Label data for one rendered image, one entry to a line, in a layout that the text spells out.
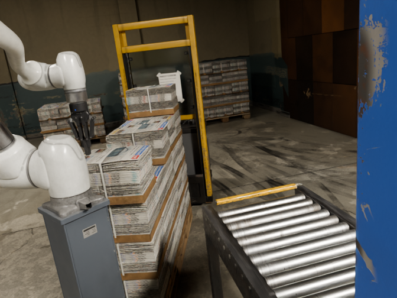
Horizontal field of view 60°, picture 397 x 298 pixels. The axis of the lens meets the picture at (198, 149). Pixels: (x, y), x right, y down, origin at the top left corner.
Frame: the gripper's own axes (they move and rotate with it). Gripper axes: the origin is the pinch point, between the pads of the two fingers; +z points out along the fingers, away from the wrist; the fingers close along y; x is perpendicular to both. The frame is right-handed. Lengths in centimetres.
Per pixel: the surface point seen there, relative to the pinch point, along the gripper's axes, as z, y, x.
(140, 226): 47, -14, -12
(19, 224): 117, 165, -162
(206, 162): 72, -36, -181
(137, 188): 25.3, -17.2, -8.7
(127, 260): 67, -4, -12
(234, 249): 37, -63, 31
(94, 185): 21.9, 4.3, -9.2
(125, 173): 17.1, -12.2, -9.2
